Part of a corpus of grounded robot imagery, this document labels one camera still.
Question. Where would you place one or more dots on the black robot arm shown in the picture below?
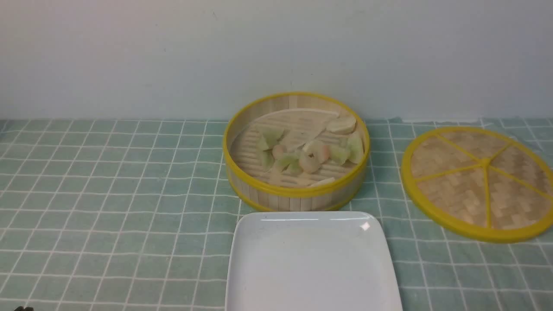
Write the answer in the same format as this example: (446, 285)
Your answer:
(22, 308)

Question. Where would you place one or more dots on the white square plate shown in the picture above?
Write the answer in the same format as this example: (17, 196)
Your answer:
(311, 261)

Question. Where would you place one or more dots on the small pink dumpling left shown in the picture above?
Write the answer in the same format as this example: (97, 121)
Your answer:
(278, 151)

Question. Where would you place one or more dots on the yellow-rimmed bamboo steamer basket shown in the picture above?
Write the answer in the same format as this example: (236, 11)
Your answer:
(304, 117)

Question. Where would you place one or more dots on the white dumpling front edge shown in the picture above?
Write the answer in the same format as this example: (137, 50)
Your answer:
(323, 182)

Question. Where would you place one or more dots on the white dumpling at back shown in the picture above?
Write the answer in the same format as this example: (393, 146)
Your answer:
(342, 125)

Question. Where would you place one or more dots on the green dumpling right edge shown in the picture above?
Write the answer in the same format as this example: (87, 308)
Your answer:
(355, 145)

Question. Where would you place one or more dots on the green checkered tablecloth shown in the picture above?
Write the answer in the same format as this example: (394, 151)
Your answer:
(138, 215)

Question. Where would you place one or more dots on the yellow-rimmed woven steamer lid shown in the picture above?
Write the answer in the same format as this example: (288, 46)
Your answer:
(479, 184)

